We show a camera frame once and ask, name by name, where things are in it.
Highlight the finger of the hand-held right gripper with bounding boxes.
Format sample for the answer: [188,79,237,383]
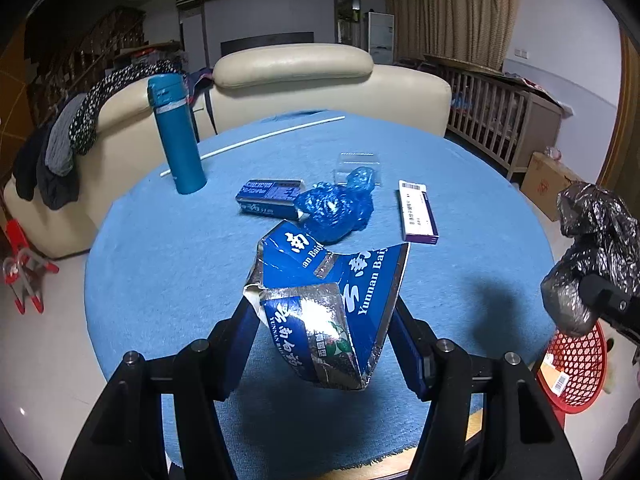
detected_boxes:
[577,272,640,346]

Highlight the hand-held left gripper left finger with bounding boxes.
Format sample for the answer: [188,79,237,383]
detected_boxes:
[60,297,261,480]

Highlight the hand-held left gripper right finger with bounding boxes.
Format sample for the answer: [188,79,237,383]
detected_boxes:
[385,295,583,480]

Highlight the red plastic basket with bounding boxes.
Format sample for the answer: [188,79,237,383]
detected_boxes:
[535,320,608,413]

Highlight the torn blue toothpaste box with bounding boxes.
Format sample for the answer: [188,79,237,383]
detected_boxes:
[242,219,411,391]

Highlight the black plastic bag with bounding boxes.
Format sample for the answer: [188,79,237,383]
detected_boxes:
[540,182,640,338]

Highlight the blue foil-lined box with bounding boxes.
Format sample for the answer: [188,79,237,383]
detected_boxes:
[236,178,305,221]

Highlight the white and purple box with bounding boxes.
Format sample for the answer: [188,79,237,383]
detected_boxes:
[397,180,442,246]

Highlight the blue plastic bag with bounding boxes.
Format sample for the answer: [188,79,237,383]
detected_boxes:
[294,165,377,246]

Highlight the clear plastic container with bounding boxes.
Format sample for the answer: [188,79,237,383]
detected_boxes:
[335,152,385,188]

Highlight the round wooden table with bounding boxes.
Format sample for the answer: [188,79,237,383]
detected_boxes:
[167,392,486,480]

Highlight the blue tablecloth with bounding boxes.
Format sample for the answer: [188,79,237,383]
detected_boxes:
[84,110,558,471]

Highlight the brown cardboard box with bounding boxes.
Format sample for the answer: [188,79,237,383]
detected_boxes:
[520,152,586,221]

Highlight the golden brown door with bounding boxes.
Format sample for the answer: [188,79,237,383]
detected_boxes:
[597,25,640,201]

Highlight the thin white rod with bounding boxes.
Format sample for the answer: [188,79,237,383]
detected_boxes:
[160,116,347,178]

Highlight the wooden crib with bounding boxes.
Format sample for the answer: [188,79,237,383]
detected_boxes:
[440,62,563,181]

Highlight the teal thermos bottle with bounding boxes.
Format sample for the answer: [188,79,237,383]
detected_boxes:
[146,73,208,195]

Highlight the cloths on crib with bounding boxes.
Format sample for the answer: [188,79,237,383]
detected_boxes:
[500,72,576,111]

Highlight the red folding stool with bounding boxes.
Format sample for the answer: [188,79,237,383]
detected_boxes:
[0,220,60,315]

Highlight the cream leather sofa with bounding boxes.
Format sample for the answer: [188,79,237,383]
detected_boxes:
[2,44,453,261]

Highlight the grey garment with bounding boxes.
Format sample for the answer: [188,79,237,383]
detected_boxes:
[44,92,86,177]

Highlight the black white-dotted garment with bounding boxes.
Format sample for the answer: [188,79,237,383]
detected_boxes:
[67,59,176,156]

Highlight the black television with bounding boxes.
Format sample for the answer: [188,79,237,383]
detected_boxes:
[220,31,315,58]

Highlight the cluttered side table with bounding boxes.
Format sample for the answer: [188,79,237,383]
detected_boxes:
[114,42,182,68]

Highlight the white standing air conditioner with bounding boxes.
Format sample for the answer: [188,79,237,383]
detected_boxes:
[367,11,396,65]

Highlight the beige curtain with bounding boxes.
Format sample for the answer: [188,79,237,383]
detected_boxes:
[385,0,523,71]

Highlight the glass display shelf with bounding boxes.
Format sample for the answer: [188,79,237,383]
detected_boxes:
[335,0,363,46]

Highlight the dark strapped bag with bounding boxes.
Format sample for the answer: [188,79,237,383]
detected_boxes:
[185,67,218,136]

